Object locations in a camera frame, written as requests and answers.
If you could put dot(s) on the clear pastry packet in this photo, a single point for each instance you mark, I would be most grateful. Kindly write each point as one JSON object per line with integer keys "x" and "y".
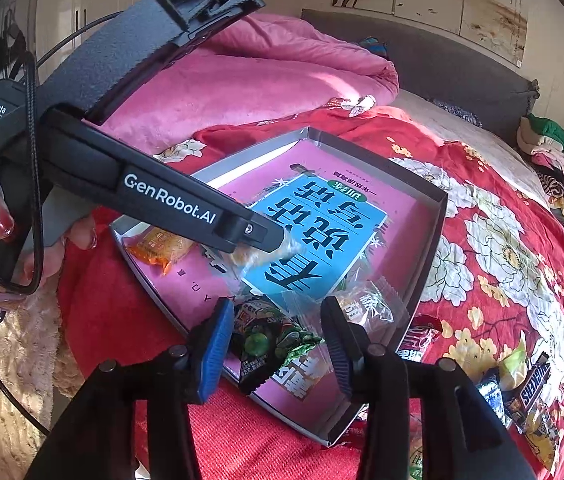
{"x": 262, "y": 259}

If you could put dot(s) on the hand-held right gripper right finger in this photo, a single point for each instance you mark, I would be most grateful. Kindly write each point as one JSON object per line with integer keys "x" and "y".
{"x": 341, "y": 355}

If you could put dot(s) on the black white wall poster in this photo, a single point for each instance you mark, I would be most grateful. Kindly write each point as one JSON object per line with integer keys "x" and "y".
{"x": 4, "y": 40}

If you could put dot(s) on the clear candy bag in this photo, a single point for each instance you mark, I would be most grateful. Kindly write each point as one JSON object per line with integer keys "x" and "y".
{"x": 361, "y": 307}

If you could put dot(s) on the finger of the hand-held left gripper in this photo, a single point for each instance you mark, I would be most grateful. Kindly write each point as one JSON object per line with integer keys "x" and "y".
{"x": 257, "y": 234}

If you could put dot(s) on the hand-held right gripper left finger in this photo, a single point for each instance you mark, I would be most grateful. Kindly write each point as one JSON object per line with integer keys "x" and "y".
{"x": 214, "y": 355}

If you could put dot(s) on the tree wall painting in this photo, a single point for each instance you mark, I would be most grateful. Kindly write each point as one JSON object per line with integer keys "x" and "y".
{"x": 436, "y": 0}

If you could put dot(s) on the beige bed sheet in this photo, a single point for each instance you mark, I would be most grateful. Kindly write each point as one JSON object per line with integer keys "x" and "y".
{"x": 461, "y": 140}

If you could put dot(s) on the dark patterned cloth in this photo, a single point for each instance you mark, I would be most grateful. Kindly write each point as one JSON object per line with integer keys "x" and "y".
{"x": 456, "y": 111}

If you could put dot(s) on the blue purple clothes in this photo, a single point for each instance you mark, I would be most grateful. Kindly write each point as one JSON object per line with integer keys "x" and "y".
{"x": 375, "y": 46}

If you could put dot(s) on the red floral blanket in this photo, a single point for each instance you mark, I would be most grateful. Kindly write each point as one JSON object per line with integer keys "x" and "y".
{"x": 501, "y": 270}

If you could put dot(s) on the stack of folded clothes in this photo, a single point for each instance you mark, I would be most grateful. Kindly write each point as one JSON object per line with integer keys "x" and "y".
{"x": 556, "y": 160}

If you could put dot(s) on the blue snack packet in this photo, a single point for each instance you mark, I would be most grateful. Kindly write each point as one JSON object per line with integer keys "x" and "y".
{"x": 489, "y": 390}

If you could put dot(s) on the pink quilt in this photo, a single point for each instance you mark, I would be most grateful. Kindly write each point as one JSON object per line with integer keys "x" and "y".
{"x": 262, "y": 75}

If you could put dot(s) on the brown chocolate bar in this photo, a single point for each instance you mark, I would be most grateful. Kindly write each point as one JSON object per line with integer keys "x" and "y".
{"x": 531, "y": 390}

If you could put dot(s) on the green cartoon snack packet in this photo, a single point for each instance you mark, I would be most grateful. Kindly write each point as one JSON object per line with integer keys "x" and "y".
{"x": 262, "y": 345}

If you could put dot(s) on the orange snack packet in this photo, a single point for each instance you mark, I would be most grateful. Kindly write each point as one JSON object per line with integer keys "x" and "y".
{"x": 162, "y": 249}

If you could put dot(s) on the grey bed headboard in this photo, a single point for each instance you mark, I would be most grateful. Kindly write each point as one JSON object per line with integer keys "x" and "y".
{"x": 436, "y": 60}

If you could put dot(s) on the red snack packet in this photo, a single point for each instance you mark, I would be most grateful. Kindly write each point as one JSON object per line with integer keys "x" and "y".
{"x": 419, "y": 340}

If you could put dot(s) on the small green label packet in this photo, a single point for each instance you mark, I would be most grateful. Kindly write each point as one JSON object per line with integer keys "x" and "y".
{"x": 415, "y": 452}

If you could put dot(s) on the grey tray with pink book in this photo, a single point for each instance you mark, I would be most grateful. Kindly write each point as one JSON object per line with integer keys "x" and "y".
{"x": 391, "y": 230}

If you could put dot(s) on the yellow panda print snack packet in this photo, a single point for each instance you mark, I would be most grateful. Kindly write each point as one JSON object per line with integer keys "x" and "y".
{"x": 544, "y": 440}

